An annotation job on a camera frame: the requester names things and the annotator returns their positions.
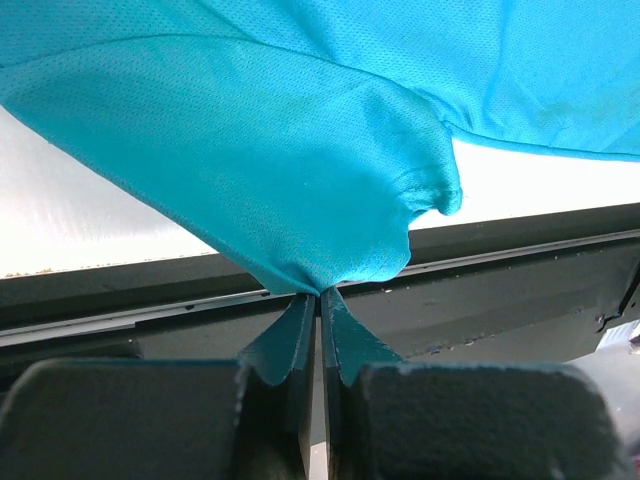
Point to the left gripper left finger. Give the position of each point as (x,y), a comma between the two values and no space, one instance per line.
(242,418)

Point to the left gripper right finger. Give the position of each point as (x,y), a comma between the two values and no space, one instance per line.
(388,418)

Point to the teal t shirt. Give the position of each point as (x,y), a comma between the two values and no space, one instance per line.
(302,138)

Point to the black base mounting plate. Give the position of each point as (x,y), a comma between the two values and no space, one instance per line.
(568,274)

